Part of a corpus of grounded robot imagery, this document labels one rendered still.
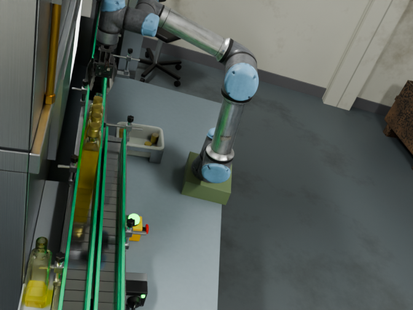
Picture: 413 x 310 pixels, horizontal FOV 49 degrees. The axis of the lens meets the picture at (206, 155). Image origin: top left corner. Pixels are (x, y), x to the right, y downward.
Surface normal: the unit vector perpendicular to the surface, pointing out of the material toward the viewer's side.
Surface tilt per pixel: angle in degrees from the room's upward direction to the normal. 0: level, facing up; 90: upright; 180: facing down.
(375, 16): 90
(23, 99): 90
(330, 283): 0
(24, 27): 90
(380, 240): 0
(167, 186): 0
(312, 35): 90
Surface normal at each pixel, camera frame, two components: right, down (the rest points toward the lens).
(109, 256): 0.27, -0.76
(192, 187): -0.06, 0.59
